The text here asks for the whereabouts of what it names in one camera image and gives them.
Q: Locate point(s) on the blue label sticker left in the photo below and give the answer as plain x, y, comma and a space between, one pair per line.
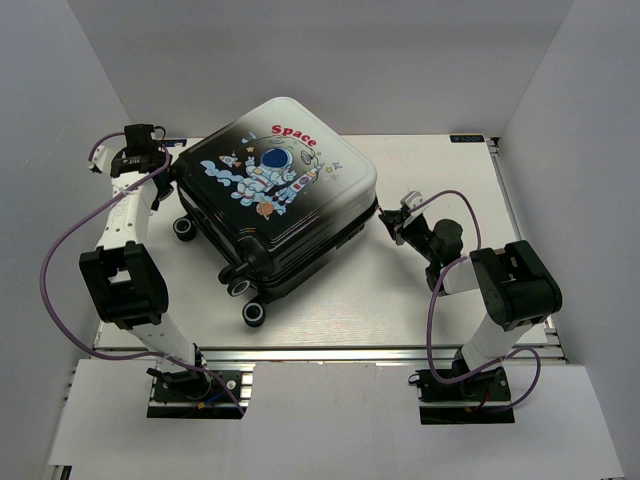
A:
175, 143

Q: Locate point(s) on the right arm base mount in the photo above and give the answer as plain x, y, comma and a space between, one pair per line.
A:
480, 400

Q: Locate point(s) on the blue label sticker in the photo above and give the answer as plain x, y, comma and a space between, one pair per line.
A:
175, 143
467, 138

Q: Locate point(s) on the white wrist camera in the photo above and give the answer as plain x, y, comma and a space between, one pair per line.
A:
99, 159
412, 204

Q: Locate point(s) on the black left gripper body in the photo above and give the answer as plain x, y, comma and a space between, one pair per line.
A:
166, 158

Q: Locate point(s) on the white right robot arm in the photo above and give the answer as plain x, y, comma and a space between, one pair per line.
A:
517, 289

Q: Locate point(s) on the blue label sticker right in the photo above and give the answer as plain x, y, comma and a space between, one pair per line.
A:
467, 138

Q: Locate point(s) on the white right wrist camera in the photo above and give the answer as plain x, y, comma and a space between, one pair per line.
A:
412, 204

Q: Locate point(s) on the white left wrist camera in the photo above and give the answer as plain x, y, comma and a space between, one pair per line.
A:
99, 159

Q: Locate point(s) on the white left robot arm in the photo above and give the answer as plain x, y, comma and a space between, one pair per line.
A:
124, 283

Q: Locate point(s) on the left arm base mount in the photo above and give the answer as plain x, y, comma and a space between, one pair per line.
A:
193, 395

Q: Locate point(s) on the black suitcase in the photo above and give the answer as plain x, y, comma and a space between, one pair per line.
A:
276, 192

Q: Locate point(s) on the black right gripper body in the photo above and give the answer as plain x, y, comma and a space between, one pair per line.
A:
418, 234

